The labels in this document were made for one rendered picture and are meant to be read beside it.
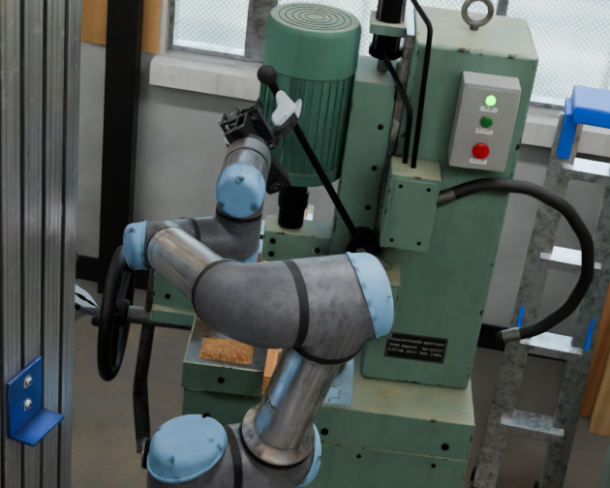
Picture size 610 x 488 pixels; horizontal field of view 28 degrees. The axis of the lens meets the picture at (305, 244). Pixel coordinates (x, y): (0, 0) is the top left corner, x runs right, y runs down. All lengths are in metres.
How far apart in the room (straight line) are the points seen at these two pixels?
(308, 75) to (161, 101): 1.72
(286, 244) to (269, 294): 0.88
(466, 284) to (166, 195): 1.83
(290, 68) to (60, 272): 0.74
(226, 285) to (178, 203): 2.47
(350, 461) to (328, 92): 0.75
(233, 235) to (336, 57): 0.44
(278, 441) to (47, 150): 0.60
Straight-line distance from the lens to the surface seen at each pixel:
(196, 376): 2.31
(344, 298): 1.56
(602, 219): 3.17
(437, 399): 2.47
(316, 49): 2.19
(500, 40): 2.23
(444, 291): 2.37
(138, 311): 2.57
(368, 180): 2.30
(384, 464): 2.47
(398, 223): 2.20
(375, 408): 2.41
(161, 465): 1.87
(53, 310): 1.64
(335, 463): 2.48
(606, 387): 3.79
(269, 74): 2.14
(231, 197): 1.88
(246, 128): 2.01
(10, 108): 1.42
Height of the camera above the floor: 2.22
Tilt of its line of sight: 29 degrees down
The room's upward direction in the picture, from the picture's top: 7 degrees clockwise
